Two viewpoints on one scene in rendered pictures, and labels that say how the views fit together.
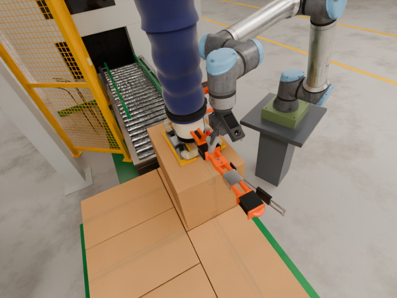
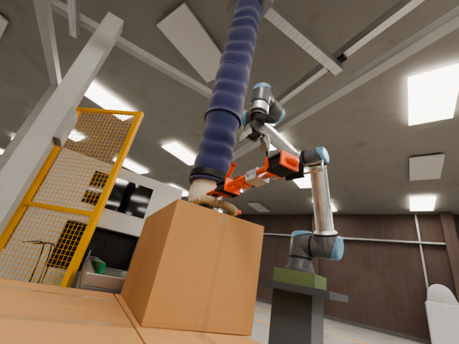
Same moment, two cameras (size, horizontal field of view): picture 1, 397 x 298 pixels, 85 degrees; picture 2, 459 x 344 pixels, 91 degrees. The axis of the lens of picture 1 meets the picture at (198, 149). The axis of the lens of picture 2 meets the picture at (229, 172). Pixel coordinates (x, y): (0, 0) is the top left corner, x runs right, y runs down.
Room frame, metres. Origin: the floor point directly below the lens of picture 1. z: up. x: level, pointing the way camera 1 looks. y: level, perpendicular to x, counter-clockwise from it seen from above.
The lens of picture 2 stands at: (-0.19, 0.07, 0.72)
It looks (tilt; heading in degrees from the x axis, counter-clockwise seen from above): 25 degrees up; 353
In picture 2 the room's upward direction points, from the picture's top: 11 degrees clockwise
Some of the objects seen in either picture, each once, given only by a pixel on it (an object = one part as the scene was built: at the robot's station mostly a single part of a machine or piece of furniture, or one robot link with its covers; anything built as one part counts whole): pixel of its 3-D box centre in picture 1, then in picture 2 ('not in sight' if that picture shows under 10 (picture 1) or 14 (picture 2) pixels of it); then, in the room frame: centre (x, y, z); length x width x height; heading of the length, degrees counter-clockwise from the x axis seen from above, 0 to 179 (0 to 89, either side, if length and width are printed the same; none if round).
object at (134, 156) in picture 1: (115, 106); (83, 274); (2.31, 0.91, 0.50); 2.31 x 0.05 x 0.19; 20
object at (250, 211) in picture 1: (250, 203); (281, 164); (0.43, -0.17, 1.08); 0.08 x 0.07 x 0.05; 20
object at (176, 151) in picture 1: (176, 142); not in sight; (0.97, 0.12, 0.97); 0.34 x 0.10 x 0.05; 20
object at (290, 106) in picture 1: (286, 100); (300, 264); (1.36, -0.72, 0.88); 0.19 x 0.19 x 0.10
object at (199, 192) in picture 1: (194, 164); (186, 263); (0.97, 0.05, 0.74); 0.60 x 0.40 x 0.40; 19
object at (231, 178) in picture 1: (232, 180); (257, 177); (0.56, -0.13, 1.07); 0.07 x 0.07 x 0.04; 20
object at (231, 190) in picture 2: (209, 149); (228, 188); (0.76, -0.05, 1.08); 0.10 x 0.08 x 0.06; 110
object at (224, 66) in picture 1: (222, 73); (261, 97); (0.63, -0.11, 1.53); 0.10 x 0.09 x 0.12; 129
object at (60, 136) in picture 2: not in sight; (66, 127); (1.71, 1.31, 1.62); 0.20 x 0.05 x 0.30; 20
